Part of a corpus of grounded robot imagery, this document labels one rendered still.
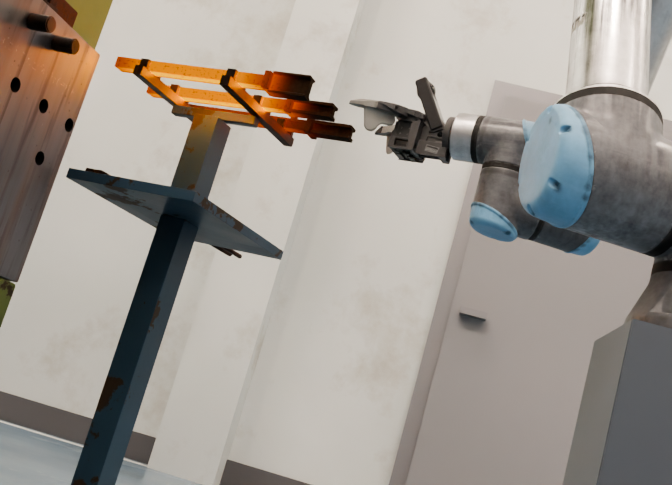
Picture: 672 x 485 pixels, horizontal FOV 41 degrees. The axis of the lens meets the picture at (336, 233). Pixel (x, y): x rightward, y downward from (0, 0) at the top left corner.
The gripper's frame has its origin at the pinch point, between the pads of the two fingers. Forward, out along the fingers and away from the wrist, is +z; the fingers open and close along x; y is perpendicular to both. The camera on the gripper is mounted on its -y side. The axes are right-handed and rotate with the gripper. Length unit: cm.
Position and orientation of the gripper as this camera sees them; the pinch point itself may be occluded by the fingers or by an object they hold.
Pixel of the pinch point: (362, 114)
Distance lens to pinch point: 181.5
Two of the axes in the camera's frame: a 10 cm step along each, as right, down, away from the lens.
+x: 3.7, 3.0, 8.8
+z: -8.9, -1.7, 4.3
